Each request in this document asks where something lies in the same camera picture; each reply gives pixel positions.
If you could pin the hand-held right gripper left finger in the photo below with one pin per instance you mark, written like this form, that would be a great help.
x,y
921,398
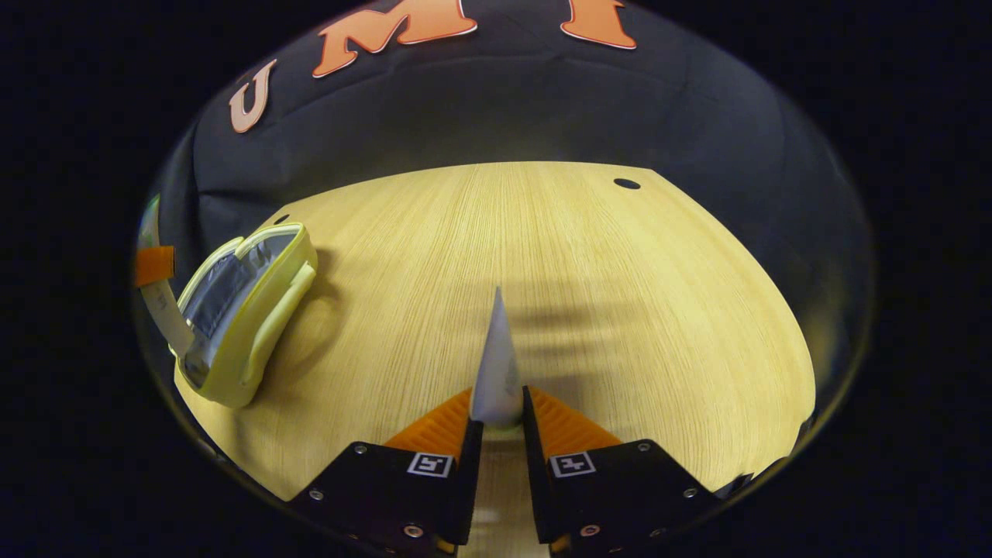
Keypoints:
x,y
403,496

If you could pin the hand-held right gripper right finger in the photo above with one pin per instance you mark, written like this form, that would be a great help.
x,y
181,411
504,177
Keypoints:
x,y
604,496

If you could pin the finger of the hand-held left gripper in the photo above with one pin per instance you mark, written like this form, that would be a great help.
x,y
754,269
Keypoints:
x,y
155,266

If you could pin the small silver skin care tube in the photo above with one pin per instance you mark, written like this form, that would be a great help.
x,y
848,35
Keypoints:
x,y
496,372

